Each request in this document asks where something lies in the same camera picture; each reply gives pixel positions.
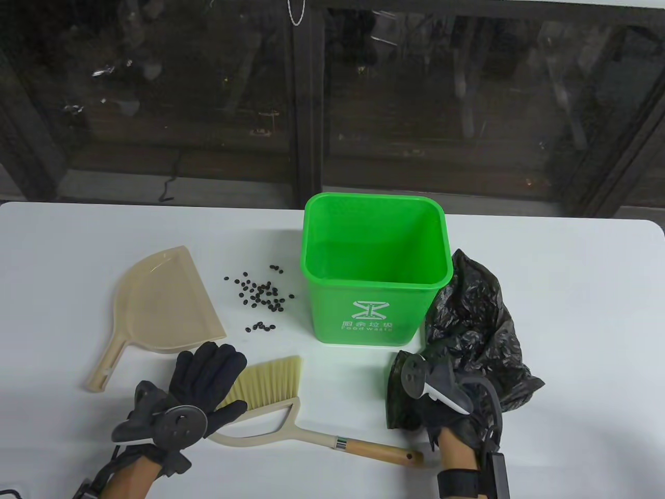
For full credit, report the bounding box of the person's left hand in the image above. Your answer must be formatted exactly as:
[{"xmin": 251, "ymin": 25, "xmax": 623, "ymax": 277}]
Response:
[{"xmin": 121, "ymin": 342, "xmax": 248, "ymax": 463}]

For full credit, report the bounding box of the person's right hand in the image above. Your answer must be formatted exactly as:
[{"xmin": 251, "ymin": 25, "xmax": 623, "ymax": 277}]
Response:
[{"xmin": 386, "ymin": 351, "xmax": 503, "ymax": 463}]

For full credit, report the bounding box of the beige brush with wooden handle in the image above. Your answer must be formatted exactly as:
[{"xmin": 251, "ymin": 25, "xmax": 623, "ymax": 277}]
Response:
[{"xmin": 208, "ymin": 356, "xmax": 424, "ymax": 465}]

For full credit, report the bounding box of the beige plastic dustpan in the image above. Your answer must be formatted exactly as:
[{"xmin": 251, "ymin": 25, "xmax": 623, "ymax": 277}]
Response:
[{"xmin": 85, "ymin": 245, "xmax": 228, "ymax": 392}]

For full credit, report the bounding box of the pile of coffee beans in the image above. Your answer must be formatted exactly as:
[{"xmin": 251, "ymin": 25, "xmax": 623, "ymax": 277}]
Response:
[{"xmin": 224, "ymin": 265, "xmax": 296, "ymax": 333}]

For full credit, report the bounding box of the green food waste bin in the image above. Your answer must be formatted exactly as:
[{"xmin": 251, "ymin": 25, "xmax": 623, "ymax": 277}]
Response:
[{"xmin": 300, "ymin": 192, "xmax": 451, "ymax": 346}]

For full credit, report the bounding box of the black plastic garbage bag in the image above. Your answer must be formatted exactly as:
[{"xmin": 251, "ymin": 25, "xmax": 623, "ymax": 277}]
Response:
[{"xmin": 423, "ymin": 248, "xmax": 546, "ymax": 414}]

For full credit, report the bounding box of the person's right forearm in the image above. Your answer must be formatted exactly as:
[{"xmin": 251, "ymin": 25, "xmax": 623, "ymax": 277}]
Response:
[{"xmin": 438, "ymin": 431, "xmax": 483, "ymax": 499}]

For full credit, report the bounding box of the person's left forearm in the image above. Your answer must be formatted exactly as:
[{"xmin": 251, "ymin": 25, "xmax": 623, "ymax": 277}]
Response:
[{"xmin": 96, "ymin": 456, "xmax": 156, "ymax": 499}]

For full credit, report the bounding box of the black and white hand controller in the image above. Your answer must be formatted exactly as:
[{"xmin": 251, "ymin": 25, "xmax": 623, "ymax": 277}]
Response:
[
  {"xmin": 111, "ymin": 381, "xmax": 208, "ymax": 449},
  {"xmin": 399, "ymin": 352, "xmax": 471, "ymax": 415}
]

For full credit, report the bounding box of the black glove sensor module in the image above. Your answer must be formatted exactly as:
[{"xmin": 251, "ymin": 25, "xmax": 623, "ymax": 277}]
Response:
[{"xmin": 165, "ymin": 450, "xmax": 194, "ymax": 476}]

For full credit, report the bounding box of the white table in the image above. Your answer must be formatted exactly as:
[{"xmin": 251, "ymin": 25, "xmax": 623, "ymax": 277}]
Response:
[{"xmin": 0, "ymin": 202, "xmax": 665, "ymax": 499}]

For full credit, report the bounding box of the dark framed glass window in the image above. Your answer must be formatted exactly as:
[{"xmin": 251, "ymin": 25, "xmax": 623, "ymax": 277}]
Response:
[{"xmin": 0, "ymin": 0, "xmax": 665, "ymax": 218}]

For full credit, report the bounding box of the black cable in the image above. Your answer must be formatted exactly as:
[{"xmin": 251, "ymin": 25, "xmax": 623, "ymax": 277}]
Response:
[
  {"xmin": 70, "ymin": 442, "xmax": 125, "ymax": 499},
  {"xmin": 457, "ymin": 377, "xmax": 503, "ymax": 455}
]

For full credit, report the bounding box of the black wrist strap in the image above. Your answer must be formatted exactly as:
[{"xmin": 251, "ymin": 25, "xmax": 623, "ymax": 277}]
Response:
[{"xmin": 436, "ymin": 469, "xmax": 481, "ymax": 499}]

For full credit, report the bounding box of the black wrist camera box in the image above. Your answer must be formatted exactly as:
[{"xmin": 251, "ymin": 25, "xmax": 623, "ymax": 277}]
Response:
[{"xmin": 486, "ymin": 452, "xmax": 510, "ymax": 499}]

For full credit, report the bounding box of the thin black wire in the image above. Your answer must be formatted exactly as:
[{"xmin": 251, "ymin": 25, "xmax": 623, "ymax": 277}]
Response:
[{"xmin": 158, "ymin": 151, "xmax": 180, "ymax": 202}]

